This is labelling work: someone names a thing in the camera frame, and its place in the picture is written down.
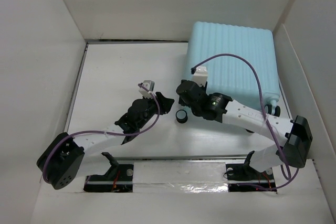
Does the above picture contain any purple cable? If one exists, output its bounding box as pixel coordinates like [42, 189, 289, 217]
[42, 83, 161, 183]
[191, 54, 300, 192]

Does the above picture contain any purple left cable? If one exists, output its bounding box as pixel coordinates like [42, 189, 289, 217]
[42, 83, 161, 183]

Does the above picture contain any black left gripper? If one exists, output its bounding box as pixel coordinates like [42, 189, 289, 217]
[136, 92, 173, 129]

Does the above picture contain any light blue hard-shell suitcase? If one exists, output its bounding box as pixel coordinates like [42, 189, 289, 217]
[182, 22, 280, 114]

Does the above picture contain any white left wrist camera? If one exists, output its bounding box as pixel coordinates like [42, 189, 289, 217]
[138, 80, 155, 99]

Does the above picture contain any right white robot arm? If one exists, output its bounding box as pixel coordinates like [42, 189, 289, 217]
[176, 80, 313, 182]

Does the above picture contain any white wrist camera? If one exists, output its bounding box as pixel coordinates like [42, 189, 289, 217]
[191, 66, 208, 87]
[138, 80, 155, 99]

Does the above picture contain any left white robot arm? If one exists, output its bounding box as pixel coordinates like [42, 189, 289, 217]
[37, 92, 174, 190]

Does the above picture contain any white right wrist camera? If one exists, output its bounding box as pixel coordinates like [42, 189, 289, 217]
[191, 66, 208, 87]

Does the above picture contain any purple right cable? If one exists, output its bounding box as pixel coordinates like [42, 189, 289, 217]
[191, 54, 300, 192]

